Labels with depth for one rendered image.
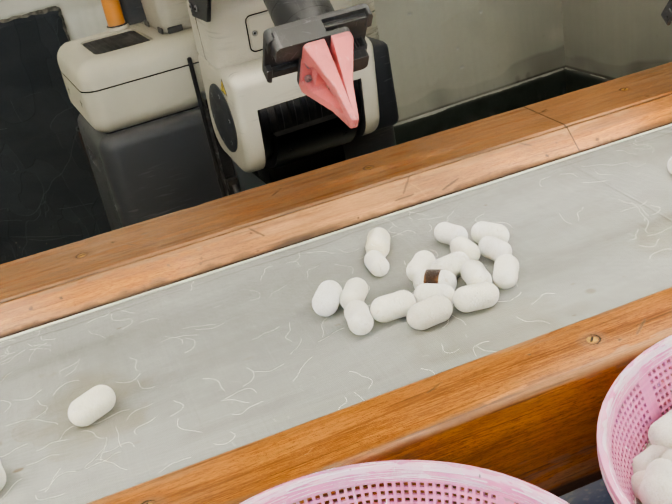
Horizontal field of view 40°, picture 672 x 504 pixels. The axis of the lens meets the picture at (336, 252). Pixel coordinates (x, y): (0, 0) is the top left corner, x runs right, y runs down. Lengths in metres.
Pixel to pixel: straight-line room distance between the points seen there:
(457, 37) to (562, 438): 2.59
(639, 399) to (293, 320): 0.29
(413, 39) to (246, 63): 1.78
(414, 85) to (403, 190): 2.18
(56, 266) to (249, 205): 0.20
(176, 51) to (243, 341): 0.88
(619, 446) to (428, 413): 0.11
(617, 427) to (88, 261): 0.53
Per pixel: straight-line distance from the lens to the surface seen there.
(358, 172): 0.95
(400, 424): 0.57
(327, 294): 0.73
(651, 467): 0.56
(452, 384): 0.60
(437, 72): 3.12
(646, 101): 1.05
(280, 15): 0.87
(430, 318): 0.69
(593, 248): 0.79
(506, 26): 3.24
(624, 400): 0.58
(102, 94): 1.53
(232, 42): 1.30
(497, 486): 0.52
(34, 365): 0.80
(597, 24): 3.23
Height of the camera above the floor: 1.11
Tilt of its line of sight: 26 degrees down
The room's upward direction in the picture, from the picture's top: 11 degrees counter-clockwise
